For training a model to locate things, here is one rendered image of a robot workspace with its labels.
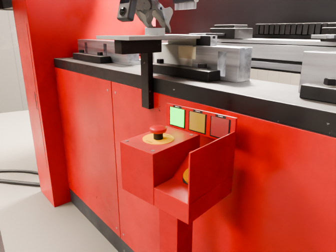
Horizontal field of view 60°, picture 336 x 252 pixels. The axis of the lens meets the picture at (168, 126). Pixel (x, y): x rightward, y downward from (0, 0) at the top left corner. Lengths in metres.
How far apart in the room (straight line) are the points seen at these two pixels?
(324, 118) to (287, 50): 0.48
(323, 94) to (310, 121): 0.08
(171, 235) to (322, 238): 0.32
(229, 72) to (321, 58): 0.25
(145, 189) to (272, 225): 0.31
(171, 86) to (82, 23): 0.99
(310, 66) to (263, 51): 0.38
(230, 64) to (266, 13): 0.60
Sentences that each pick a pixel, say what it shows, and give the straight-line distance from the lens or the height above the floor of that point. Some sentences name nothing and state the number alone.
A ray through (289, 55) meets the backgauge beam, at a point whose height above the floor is 0.94.
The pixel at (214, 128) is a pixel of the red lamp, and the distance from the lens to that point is 0.66.
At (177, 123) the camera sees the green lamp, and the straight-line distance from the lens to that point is 0.72.
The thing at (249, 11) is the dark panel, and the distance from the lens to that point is 1.47.
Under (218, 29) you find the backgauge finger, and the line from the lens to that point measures 1.16.
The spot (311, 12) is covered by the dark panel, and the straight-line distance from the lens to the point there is 1.33.
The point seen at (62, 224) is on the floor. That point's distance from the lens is 1.79.
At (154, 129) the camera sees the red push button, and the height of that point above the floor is 0.81.
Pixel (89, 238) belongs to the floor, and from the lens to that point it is 1.65.
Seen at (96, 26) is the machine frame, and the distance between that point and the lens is 1.79.
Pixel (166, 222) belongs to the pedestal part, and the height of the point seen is 0.59.
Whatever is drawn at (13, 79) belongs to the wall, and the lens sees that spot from 4.25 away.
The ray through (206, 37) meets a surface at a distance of 0.94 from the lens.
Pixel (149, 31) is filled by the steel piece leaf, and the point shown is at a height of 1.01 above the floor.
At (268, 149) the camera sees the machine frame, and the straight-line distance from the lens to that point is 0.68.
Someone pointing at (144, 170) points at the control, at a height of 0.74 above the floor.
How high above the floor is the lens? 1.01
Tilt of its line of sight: 18 degrees down
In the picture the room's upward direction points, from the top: straight up
